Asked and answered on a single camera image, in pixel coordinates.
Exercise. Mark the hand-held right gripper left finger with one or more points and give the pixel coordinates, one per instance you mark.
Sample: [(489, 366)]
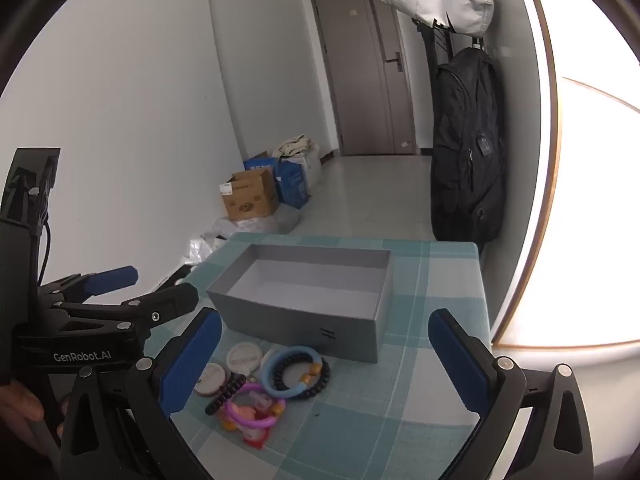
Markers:
[(190, 360)]

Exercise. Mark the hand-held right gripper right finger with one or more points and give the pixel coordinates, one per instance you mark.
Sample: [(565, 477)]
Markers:
[(460, 360)]

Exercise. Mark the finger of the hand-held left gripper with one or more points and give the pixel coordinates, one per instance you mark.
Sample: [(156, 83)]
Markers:
[(112, 278), (170, 302)]

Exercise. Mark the red ornament hair clip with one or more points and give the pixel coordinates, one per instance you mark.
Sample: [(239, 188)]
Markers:
[(254, 438)]

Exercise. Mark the grey cardboard box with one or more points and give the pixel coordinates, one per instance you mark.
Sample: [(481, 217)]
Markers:
[(300, 325)]

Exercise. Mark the person's left hand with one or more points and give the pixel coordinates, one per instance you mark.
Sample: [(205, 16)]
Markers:
[(20, 410)]

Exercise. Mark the white round badge pink rim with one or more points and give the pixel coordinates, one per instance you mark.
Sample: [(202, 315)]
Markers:
[(212, 379)]

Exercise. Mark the clear plastic bags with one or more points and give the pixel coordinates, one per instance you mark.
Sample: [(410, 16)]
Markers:
[(240, 227)]

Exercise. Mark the brown cardboard box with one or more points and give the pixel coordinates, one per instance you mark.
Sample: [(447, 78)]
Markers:
[(250, 200)]

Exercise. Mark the blue cardboard box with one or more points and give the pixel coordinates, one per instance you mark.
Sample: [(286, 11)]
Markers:
[(260, 164), (292, 185)]

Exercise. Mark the white sack with beige cloth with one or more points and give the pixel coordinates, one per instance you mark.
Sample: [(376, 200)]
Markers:
[(312, 165)]

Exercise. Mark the black backpack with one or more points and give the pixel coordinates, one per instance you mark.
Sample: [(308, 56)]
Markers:
[(465, 160)]

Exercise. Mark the grey door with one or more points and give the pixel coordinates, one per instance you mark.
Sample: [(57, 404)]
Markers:
[(360, 85)]

